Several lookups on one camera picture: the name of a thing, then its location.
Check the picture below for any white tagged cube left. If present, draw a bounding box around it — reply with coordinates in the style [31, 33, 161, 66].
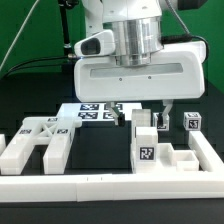
[153, 113, 169, 131]

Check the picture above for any white chair seat part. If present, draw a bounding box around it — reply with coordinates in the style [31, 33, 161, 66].
[157, 143, 199, 172]

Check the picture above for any white block at left edge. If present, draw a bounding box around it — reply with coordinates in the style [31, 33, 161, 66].
[0, 134, 6, 156]

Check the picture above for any white chair back frame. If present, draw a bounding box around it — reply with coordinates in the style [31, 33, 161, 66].
[0, 117, 82, 175]

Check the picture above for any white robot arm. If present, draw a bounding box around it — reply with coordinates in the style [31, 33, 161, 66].
[74, 0, 209, 130]

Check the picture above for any white tagged cube right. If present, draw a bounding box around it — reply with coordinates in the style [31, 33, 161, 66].
[183, 112, 202, 131]

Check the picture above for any white cable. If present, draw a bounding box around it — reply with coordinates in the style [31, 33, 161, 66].
[0, 0, 40, 73]

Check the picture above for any white tagged cube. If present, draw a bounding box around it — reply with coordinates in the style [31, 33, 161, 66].
[153, 113, 169, 131]
[183, 112, 202, 131]

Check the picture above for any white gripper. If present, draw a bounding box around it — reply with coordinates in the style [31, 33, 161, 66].
[74, 41, 206, 128]

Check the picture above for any white L-shaped fence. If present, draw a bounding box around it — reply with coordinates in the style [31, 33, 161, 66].
[0, 131, 224, 203]

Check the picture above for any black cable bundle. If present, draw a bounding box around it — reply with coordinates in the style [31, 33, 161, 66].
[3, 53, 82, 78]

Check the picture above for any white marker base plate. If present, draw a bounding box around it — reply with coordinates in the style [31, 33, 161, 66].
[57, 103, 142, 122]

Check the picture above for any black vertical pole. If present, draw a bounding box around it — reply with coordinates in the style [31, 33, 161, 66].
[57, 0, 81, 73]

